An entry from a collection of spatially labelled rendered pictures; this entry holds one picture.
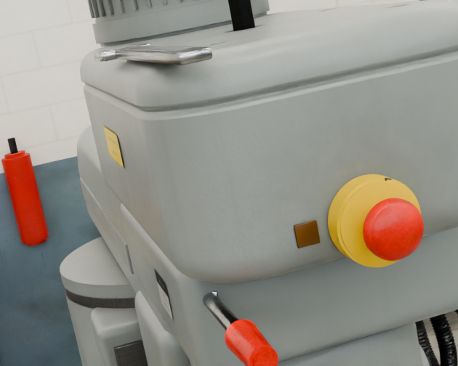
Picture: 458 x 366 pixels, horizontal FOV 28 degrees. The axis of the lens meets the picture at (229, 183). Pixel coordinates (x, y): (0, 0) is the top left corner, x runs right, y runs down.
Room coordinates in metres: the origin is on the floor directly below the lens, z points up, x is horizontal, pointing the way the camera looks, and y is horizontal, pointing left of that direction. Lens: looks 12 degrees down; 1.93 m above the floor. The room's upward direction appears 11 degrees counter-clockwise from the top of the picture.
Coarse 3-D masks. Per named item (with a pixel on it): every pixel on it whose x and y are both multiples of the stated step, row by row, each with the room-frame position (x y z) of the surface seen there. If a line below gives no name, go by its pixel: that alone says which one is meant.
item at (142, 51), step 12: (132, 48) 0.67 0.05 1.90; (144, 48) 0.64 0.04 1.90; (156, 48) 0.60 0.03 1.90; (168, 48) 0.58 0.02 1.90; (180, 48) 0.55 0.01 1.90; (192, 48) 0.53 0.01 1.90; (204, 48) 0.51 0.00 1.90; (96, 60) 0.73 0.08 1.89; (108, 60) 0.70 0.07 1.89; (144, 60) 0.60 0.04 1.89; (156, 60) 0.56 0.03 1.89; (168, 60) 0.53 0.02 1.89; (180, 60) 0.51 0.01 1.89; (192, 60) 0.51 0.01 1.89
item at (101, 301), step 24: (96, 240) 1.49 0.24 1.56; (72, 264) 1.36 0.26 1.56; (96, 264) 1.34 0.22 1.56; (72, 288) 1.28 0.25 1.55; (96, 288) 1.23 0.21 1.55; (120, 288) 1.21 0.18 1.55; (72, 312) 1.31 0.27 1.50; (96, 312) 1.22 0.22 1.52; (120, 312) 1.20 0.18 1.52; (96, 336) 1.18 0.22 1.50; (120, 336) 1.14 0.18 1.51; (96, 360) 1.24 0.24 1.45; (120, 360) 1.13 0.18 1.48; (144, 360) 1.14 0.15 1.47
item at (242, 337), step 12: (204, 300) 0.66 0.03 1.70; (216, 300) 0.64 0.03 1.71; (216, 312) 0.62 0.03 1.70; (228, 312) 0.61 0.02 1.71; (228, 324) 0.59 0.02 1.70; (240, 324) 0.57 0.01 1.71; (252, 324) 0.57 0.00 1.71; (228, 336) 0.57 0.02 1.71; (240, 336) 0.55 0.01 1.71; (252, 336) 0.55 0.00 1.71; (264, 336) 0.56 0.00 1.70; (240, 348) 0.55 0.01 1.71; (252, 348) 0.53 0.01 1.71; (264, 348) 0.53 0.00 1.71; (252, 360) 0.53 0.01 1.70; (264, 360) 0.53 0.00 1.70; (276, 360) 0.53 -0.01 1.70
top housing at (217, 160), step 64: (448, 0) 0.65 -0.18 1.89; (128, 64) 0.69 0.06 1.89; (192, 64) 0.59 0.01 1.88; (256, 64) 0.58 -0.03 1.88; (320, 64) 0.59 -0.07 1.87; (384, 64) 0.60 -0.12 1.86; (448, 64) 0.61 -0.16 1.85; (128, 128) 0.69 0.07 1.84; (192, 128) 0.58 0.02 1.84; (256, 128) 0.58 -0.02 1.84; (320, 128) 0.59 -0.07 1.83; (384, 128) 0.60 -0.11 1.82; (448, 128) 0.61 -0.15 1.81; (128, 192) 0.78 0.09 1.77; (192, 192) 0.59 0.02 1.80; (256, 192) 0.58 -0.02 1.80; (320, 192) 0.59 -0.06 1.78; (448, 192) 0.61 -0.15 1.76; (192, 256) 0.59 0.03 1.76; (256, 256) 0.58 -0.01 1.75; (320, 256) 0.59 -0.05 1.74
